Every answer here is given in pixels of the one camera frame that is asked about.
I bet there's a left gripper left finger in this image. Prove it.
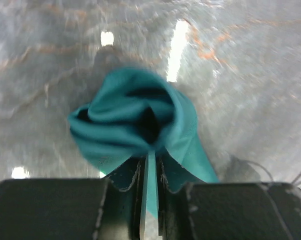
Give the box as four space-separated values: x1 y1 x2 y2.
104 157 146 240

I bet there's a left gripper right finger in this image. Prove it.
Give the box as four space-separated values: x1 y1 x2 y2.
156 156 191 240

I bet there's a teal satin napkin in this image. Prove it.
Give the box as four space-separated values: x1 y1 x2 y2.
68 67 218 217

